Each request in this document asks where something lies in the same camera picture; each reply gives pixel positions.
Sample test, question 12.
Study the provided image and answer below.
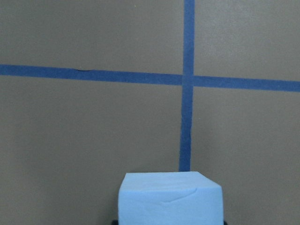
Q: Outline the light blue foam block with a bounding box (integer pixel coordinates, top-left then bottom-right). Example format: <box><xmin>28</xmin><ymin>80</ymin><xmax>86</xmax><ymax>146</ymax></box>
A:
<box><xmin>118</xmin><ymin>172</ymin><xmax>224</xmax><ymax>225</ymax></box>

